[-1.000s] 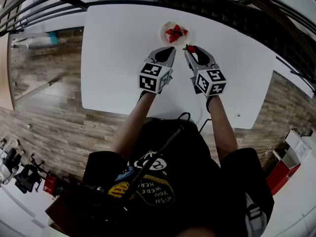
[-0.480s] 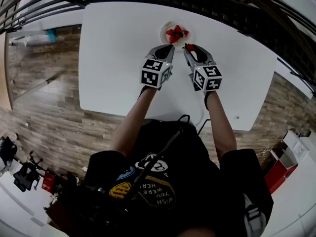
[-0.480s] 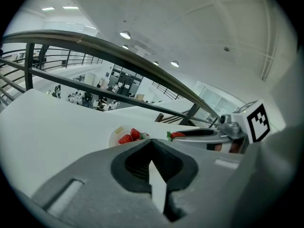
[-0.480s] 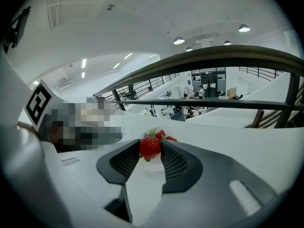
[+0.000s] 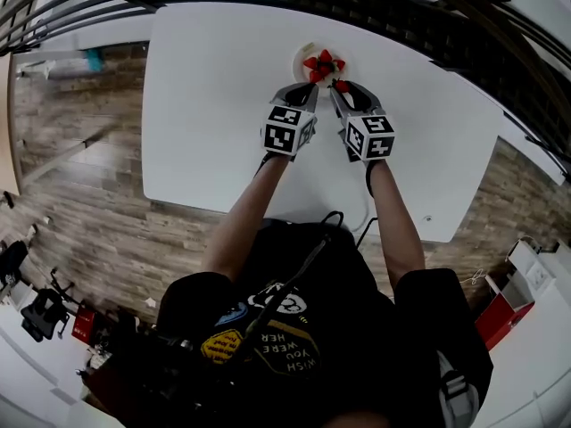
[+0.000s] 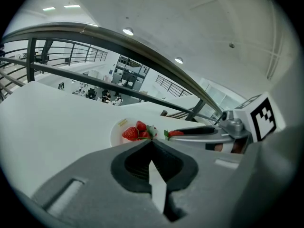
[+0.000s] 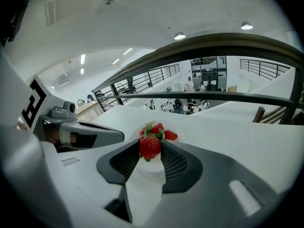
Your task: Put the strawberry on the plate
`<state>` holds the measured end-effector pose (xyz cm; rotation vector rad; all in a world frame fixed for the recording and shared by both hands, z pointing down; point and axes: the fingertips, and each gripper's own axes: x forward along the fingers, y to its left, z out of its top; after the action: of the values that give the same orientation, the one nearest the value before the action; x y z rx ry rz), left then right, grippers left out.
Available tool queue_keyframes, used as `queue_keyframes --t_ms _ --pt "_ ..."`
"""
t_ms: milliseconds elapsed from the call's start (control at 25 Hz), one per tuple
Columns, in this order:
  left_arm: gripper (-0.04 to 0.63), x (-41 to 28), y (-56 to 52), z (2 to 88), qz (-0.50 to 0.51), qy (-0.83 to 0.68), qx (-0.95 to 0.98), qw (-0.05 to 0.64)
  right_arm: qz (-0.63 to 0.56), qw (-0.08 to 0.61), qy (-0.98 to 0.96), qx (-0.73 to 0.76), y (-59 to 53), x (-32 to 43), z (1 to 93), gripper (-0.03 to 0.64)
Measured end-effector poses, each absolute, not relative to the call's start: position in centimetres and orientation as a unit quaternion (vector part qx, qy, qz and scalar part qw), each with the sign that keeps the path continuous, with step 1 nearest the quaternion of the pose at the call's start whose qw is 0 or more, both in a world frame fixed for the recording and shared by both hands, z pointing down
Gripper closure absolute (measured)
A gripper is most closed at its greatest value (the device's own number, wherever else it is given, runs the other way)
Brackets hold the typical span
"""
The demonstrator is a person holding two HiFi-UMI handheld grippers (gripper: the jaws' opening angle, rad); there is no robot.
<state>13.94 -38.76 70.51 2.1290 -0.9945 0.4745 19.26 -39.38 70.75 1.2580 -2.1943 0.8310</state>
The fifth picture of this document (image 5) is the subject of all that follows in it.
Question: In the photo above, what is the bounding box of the black office chair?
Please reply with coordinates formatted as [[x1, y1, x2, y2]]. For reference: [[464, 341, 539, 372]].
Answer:
[[20, 267, 75, 342]]

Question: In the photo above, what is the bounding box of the person's right forearm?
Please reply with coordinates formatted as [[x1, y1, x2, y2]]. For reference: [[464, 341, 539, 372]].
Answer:
[[365, 158, 427, 305]]

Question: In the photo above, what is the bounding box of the person's black printed t-shirt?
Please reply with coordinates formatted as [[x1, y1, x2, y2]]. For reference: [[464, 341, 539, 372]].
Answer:
[[155, 218, 494, 428]]

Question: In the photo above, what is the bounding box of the person's left forearm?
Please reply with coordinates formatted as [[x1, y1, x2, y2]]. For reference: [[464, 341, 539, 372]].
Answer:
[[200, 152, 291, 284]]

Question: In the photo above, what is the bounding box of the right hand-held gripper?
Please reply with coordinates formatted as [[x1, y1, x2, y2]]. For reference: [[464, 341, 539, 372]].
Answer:
[[329, 81, 396, 163]]

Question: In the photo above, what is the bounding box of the small red box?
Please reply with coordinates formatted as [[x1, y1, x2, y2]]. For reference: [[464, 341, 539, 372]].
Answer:
[[70, 305, 97, 341]]

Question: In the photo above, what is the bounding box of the light wooden table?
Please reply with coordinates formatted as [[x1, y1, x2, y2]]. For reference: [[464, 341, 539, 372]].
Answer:
[[0, 53, 22, 195]]

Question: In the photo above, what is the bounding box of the black cable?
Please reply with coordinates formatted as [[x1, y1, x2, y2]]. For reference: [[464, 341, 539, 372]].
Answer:
[[319, 210, 345, 230]]

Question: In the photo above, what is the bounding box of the grey backpack strap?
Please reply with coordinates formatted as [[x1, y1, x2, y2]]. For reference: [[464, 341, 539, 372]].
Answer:
[[436, 350, 481, 428]]

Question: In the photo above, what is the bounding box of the small plate of strawberries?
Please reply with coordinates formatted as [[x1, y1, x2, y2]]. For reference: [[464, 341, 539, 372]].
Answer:
[[292, 42, 353, 89]]

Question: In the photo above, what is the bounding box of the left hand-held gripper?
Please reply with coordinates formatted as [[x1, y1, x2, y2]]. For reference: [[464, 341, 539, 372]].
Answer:
[[261, 82, 320, 158]]

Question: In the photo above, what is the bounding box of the white cabinet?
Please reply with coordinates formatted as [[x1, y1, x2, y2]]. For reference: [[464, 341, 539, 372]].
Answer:
[[508, 238, 559, 293]]

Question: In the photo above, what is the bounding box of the red cabinet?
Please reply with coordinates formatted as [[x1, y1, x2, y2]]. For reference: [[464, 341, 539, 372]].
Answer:
[[475, 274, 536, 351]]

